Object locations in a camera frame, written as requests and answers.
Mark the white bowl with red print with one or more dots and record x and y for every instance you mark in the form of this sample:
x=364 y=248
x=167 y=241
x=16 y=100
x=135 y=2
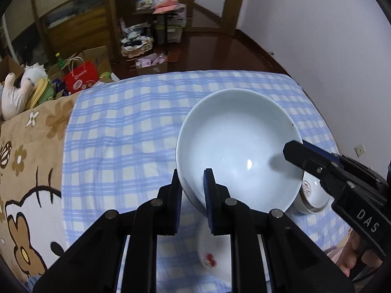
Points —
x=214 y=252

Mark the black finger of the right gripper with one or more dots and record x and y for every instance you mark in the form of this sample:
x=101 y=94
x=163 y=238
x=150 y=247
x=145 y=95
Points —
x=310 y=158

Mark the green glass bottle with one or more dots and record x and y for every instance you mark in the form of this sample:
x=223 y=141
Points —
x=60 y=61

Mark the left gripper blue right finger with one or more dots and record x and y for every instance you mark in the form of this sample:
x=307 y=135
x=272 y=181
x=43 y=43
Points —
x=215 y=196

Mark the large white bowl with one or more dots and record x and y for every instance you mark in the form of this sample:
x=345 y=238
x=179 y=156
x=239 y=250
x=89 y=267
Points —
x=240 y=135

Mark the wall socket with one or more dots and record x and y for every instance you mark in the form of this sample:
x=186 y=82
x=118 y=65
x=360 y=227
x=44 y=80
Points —
x=360 y=150

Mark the blue plaid cloth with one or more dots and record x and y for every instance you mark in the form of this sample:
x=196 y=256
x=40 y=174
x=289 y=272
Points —
x=120 y=148

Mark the person's right hand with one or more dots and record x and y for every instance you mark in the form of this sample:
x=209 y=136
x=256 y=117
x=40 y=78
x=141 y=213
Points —
x=349 y=257

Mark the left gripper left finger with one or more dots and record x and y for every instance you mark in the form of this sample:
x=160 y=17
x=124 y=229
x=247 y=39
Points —
x=169 y=210

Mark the black side table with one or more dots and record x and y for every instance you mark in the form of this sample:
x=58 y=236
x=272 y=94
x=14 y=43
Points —
x=167 y=26

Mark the wicker basket with toys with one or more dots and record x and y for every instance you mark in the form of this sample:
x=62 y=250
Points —
x=135 y=45

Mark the wooden cabinet shelf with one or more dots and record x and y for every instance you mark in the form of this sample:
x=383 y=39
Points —
x=33 y=31

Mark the brown floral blanket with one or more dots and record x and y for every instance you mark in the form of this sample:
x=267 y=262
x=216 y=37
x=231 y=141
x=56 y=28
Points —
x=32 y=228

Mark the cardboard box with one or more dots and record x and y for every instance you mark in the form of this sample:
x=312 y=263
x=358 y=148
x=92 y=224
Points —
x=99 y=56

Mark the red paper shopping bag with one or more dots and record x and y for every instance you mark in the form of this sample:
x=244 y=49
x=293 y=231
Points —
x=83 y=75

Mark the small white bowl with sticker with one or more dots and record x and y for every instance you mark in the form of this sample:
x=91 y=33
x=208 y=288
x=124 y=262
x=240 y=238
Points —
x=310 y=198

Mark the white plush toy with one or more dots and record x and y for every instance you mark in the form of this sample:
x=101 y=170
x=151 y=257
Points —
x=14 y=99

